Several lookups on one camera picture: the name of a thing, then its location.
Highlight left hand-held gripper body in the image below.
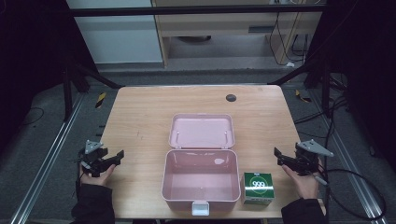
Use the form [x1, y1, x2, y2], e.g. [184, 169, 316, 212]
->
[77, 139, 109, 178]

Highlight black floor cable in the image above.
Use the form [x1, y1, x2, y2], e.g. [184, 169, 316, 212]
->
[18, 106, 45, 129]

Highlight light wooden desk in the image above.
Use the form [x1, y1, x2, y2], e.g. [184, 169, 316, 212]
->
[150, 0, 323, 68]

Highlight yellow and black tape strip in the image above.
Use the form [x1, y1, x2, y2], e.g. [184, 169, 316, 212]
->
[94, 91, 107, 109]
[294, 89, 313, 104]

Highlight green and white medicine box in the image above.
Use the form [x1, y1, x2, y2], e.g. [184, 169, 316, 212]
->
[240, 172, 276, 206]

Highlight person's right hand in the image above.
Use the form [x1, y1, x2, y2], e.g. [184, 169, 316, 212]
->
[281, 158, 322, 201]

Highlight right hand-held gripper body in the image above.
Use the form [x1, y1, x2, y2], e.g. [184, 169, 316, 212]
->
[293, 138, 334, 177]

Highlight black floor cables bundle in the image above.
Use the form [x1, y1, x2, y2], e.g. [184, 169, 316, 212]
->
[293, 73, 351, 139]

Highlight pink plastic storage box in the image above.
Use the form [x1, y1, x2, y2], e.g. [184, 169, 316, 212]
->
[161, 113, 243, 217]

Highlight aluminium floor rail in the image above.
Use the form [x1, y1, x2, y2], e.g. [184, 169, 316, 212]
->
[310, 89, 389, 224]
[9, 92, 86, 224]

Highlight black horizontal frame bar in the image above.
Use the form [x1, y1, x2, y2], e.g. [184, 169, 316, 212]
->
[66, 5, 327, 17]

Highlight person's left hand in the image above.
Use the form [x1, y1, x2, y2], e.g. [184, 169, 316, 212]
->
[78, 162, 117, 188]

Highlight white cabinet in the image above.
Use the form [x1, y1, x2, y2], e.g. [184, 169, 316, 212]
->
[65, 0, 163, 65]

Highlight black hanging cables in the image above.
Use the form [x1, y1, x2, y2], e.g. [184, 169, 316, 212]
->
[268, 12, 309, 67]

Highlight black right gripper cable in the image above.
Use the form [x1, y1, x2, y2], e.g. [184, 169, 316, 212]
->
[312, 168, 388, 220]

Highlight thin black left gripper cable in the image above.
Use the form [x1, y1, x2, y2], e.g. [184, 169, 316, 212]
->
[74, 160, 84, 200]

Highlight black metal stand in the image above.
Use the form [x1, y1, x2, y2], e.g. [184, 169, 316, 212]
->
[61, 57, 125, 123]
[268, 57, 333, 119]

